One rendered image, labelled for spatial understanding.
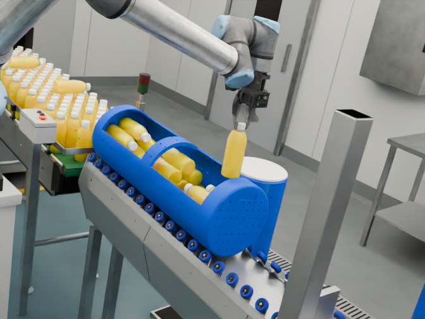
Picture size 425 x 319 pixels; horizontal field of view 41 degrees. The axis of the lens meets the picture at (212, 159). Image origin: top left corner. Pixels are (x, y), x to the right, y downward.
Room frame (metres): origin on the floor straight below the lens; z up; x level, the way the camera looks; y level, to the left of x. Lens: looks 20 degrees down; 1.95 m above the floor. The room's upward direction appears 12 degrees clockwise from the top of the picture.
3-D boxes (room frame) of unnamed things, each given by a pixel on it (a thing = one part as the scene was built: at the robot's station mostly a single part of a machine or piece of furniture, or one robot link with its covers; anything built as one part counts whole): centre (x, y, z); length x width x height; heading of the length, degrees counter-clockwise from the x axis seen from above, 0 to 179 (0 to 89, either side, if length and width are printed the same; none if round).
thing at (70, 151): (2.53, 0.52, 0.96); 0.40 x 0.01 x 0.03; 131
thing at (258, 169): (2.52, -0.23, 1.03); 0.28 x 0.28 x 0.01
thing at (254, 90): (1.85, -0.09, 1.55); 0.09 x 0.08 x 0.12; 41
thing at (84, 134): (2.50, 0.62, 0.99); 0.07 x 0.07 x 0.19
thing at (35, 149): (2.43, 0.82, 0.50); 0.04 x 0.04 x 1.00; 41
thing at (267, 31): (1.86, -0.08, 1.72); 0.10 x 0.09 x 0.12; 116
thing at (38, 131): (2.43, 0.82, 1.05); 0.20 x 0.10 x 0.10; 41
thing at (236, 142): (1.87, -0.07, 1.31); 0.07 x 0.07 x 0.19
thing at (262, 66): (1.86, -0.09, 1.63); 0.10 x 0.09 x 0.05; 131
